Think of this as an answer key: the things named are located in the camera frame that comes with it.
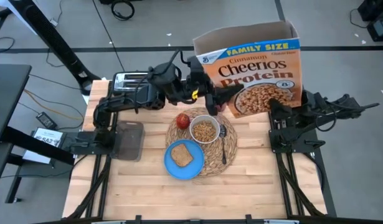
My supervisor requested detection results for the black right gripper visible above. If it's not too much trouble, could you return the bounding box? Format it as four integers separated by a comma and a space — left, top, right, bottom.
270, 90, 319, 125

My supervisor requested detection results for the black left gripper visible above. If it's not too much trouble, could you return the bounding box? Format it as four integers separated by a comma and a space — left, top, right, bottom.
185, 55, 245, 116

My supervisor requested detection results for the black spoon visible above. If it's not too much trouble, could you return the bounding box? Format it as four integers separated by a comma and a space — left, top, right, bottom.
219, 124, 228, 165

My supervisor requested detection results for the orange Cheerios cereal box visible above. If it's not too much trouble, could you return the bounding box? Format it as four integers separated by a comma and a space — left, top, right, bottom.
192, 20, 303, 119

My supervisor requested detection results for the red apple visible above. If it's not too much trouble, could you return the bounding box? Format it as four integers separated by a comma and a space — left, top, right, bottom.
176, 113, 191, 131

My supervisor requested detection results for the white bowl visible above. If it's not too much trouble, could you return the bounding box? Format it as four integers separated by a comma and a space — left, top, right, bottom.
189, 114, 221, 144

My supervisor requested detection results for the round woven placemat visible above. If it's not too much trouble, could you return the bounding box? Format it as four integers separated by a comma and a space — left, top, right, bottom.
165, 107, 239, 178

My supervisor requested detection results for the brown toast slice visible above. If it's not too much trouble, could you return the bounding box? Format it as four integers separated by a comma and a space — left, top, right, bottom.
170, 143, 194, 168

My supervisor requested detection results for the blue plate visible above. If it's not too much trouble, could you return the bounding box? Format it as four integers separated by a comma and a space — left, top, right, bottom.
163, 139, 206, 180

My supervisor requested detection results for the black and chrome toaster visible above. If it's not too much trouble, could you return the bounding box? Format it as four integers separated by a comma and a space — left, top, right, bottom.
111, 71, 166, 110

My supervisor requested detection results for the smoky clear plastic tray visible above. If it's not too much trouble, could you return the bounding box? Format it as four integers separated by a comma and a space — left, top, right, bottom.
111, 120, 146, 162

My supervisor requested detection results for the black equipment box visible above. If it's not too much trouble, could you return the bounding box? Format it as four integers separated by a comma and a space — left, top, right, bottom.
357, 0, 383, 22
367, 15, 383, 42

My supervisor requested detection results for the black power adapter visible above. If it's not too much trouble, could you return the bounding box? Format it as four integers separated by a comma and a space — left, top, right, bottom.
35, 111, 58, 131

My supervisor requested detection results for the black stand column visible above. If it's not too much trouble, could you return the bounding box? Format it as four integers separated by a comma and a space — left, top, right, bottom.
7, 0, 102, 96

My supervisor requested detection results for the white printed paper sheet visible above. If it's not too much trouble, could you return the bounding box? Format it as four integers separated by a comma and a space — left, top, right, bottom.
22, 126, 64, 165

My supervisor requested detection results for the black desk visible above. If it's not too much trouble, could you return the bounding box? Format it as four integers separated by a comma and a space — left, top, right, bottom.
0, 63, 75, 205

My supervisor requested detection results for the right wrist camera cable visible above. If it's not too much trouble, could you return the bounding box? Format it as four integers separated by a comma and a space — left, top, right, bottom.
315, 105, 338, 132

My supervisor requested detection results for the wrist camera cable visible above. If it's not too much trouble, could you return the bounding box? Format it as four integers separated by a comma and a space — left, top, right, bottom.
315, 105, 338, 132
168, 49, 192, 74

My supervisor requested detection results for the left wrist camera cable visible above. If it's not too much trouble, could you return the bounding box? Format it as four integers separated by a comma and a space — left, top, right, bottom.
168, 49, 192, 74

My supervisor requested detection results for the black metal table frame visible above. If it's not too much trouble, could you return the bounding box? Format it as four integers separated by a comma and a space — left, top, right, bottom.
65, 79, 338, 224

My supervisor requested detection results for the thin black cable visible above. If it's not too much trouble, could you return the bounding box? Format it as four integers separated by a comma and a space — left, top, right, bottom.
349, 7, 371, 29

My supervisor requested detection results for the long black floor cable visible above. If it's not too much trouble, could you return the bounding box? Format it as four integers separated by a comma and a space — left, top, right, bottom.
91, 0, 126, 72

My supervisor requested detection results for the coiled black cable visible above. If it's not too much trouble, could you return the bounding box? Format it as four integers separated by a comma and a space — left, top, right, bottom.
111, 0, 135, 21

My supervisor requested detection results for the yellow cable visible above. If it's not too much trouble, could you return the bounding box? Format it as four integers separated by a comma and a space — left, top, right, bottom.
22, 89, 85, 122

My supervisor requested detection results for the cable with white plug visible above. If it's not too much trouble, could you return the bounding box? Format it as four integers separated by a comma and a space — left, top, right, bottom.
45, 0, 65, 68

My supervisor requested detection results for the looped black floor cable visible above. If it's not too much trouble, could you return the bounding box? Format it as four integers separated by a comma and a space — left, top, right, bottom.
0, 36, 16, 53

